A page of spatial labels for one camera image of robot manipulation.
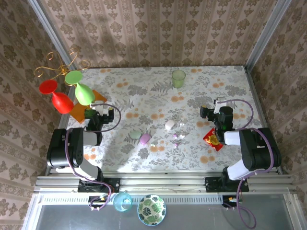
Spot purple earbud charging case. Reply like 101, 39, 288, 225
139, 133, 152, 146

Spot orange wooden base board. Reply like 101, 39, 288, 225
69, 89, 108, 125

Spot red gold snack packet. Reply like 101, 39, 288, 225
203, 127, 225, 152

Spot green plastic goblet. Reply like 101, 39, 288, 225
64, 70, 95, 106

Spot green translucent plastic cup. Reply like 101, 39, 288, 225
171, 69, 187, 89

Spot red plastic goblet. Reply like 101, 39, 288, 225
39, 79, 74, 115

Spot floral tablecloth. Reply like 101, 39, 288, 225
56, 66, 276, 173

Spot black connector block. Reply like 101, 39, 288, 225
222, 195, 243, 209
88, 195, 109, 212

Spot blue glass cup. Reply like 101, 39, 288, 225
113, 191, 133, 213

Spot green leaf print bowl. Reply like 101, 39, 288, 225
137, 194, 167, 227

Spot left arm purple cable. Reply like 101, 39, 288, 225
64, 102, 122, 212

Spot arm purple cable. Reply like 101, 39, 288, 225
222, 99, 276, 230
64, 102, 122, 212

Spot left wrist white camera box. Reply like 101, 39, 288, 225
91, 101, 109, 117

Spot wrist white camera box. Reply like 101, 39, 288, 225
91, 101, 109, 117
213, 97, 227, 115

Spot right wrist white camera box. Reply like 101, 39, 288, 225
213, 97, 227, 115

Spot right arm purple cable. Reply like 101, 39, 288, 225
222, 99, 276, 230

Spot gold wire glass stand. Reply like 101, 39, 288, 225
34, 47, 92, 79

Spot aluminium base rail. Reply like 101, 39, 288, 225
33, 171, 297, 194

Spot white slotted cable duct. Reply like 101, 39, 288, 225
39, 193, 225, 205

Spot aluminium frame post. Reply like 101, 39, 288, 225
244, 0, 293, 70
27, 0, 74, 70

